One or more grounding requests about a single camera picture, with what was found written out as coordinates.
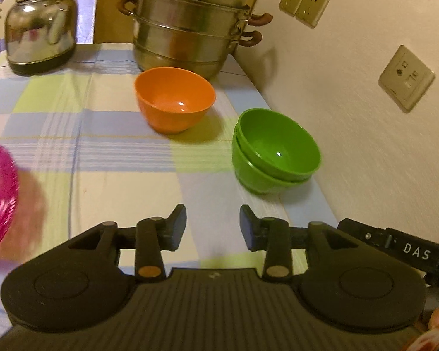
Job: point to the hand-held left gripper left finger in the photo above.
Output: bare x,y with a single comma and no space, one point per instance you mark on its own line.
177,226

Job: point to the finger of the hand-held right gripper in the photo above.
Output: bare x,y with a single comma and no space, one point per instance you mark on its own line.
364,234

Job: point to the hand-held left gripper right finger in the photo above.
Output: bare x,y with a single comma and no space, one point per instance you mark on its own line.
249,228

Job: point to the green plastic bowl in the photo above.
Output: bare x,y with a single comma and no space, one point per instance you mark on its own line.
278,142
256,182

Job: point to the orange plastic bowl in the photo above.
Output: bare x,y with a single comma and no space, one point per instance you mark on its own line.
168,91

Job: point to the pink glass plate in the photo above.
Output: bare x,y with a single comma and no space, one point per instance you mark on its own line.
0,190

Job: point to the checked pastel tablecloth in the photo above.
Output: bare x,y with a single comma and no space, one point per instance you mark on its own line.
113,175

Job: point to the red white printed cloth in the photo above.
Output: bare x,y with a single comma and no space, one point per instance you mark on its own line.
433,343

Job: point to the stainless steel steamer pot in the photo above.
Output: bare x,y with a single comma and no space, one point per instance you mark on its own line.
183,36

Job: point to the wooden door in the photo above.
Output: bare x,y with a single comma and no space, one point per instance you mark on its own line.
108,7

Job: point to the stainless steel kettle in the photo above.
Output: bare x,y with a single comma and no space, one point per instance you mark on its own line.
40,33

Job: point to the beige wall data socket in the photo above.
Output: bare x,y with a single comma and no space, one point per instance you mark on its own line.
406,78

